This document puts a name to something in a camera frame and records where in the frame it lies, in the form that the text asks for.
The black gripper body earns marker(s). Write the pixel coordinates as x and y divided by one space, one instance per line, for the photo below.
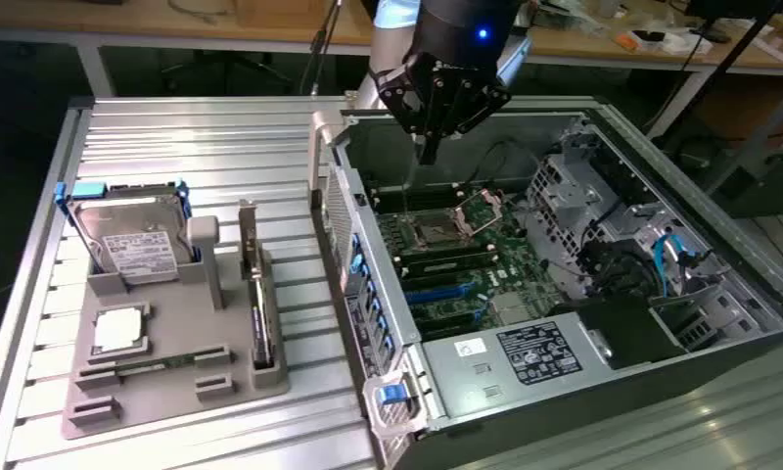
457 29

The graphics card with black fan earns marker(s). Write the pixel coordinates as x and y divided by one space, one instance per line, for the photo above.
260 313

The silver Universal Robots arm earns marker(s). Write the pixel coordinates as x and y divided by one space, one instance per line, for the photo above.
392 63

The bagged green circuit board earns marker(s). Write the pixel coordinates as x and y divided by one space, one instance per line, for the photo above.
561 17

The thin locking lever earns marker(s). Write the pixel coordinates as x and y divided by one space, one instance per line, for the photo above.
408 196

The metal socket cover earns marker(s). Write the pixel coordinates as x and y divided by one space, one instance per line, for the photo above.
480 205

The CPU socket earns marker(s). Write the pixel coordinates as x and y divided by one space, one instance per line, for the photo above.
435 230

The perforated metal drive cage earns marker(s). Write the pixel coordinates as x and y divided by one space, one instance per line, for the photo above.
561 230

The white and orange desk items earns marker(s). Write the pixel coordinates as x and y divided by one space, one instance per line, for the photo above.
672 41

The green motherboard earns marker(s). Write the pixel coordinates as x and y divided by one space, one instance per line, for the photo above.
516 259

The black RAM stick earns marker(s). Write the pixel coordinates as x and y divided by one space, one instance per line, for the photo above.
451 267

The blue expansion slot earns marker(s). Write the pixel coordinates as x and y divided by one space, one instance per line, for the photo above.
440 294

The black monitor base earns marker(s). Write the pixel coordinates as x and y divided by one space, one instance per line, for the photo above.
732 7

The black stand pole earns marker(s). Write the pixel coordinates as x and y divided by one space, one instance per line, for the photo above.
741 44

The blue card retainer strip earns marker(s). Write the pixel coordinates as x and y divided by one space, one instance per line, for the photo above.
373 303

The hard disk in blue carrier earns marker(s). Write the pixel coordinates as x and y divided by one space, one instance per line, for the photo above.
138 230

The black plastic shroud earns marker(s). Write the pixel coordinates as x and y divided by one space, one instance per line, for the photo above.
627 338

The grey power supply unit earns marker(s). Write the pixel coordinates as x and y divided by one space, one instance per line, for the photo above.
471 372

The grey disk bay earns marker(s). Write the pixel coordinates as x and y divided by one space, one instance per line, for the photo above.
725 313

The blue case latch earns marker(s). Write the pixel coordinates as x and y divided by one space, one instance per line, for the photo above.
392 394

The grey parts rack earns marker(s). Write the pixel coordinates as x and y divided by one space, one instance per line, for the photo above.
170 343

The open black PC case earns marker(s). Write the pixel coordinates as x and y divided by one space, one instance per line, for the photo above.
627 391

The silver CPU chip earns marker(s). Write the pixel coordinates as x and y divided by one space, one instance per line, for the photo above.
120 330

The green RAM stick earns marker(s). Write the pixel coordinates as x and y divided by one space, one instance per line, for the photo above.
156 364

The wooden desk with white frame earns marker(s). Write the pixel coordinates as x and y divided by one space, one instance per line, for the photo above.
104 19
561 49

